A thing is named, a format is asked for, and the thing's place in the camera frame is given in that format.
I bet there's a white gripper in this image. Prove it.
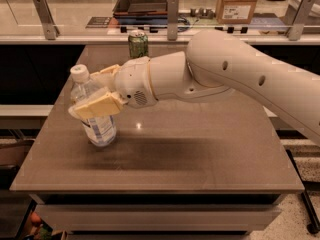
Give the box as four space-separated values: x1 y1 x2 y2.
68 57 157 120

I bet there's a clear blue-label plastic bottle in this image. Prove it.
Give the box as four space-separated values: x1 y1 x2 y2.
70 64 117 147

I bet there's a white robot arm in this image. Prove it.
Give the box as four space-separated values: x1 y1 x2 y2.
69 30 320 145

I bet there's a green soda can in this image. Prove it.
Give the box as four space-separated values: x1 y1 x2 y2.
128 29 148 58

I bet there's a grey table drawer unit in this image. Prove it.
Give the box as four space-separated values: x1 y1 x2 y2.
36 204 281 234

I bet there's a cardboard box with label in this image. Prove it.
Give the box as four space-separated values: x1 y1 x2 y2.
215 0 258 24

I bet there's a black table leg bar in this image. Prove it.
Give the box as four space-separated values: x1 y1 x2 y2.
286 150 320 235

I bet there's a left metal railing post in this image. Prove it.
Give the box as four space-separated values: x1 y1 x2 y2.
32 0 60 40

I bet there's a metal railing post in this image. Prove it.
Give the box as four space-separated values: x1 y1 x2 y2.
32 0 60 40
284 0 316 41
167 0 179 41

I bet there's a middle metal railing post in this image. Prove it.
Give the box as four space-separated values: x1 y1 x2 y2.
167 0 179 41

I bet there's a right metal railing post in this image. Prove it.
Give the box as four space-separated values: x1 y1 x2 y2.
284 0 316 41

